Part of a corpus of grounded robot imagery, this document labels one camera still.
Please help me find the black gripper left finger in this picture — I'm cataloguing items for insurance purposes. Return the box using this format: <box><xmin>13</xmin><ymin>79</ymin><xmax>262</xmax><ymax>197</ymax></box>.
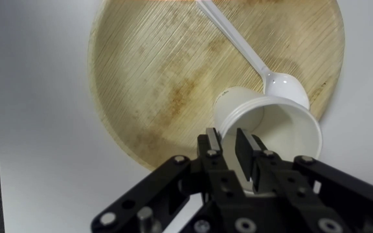
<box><xmin>91</xmin><ymin>127</ymin><xmax>257</xmax><ymax>233</ymax></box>

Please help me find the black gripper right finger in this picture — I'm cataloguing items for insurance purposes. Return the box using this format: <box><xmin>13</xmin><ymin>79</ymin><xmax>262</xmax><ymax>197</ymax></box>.
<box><xmin>235</xmin><ymin>127</ymin><xmax>373</xmax><ymax>233</ymax></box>

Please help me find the white plastic cup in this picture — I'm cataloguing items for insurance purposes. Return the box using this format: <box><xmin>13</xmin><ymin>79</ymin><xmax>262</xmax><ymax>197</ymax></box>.
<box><xmin>212</xmin><ymin>85</ymin><xmax>324</xmax><ymax>198</ymax></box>

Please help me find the round palm leaf plate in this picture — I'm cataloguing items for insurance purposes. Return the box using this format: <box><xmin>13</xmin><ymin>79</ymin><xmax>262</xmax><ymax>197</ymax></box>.
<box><xmin>87</xmin><ymin>0</ymin><xmax>347</xmax><ymax>171</ymax></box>

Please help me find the white plastic spoon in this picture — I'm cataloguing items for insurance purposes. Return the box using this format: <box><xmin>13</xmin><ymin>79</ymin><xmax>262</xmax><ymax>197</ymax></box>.
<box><xmin>194</xmin><ymin>0</ymin><xmax>312</xmax><ymax>111</ymax></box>

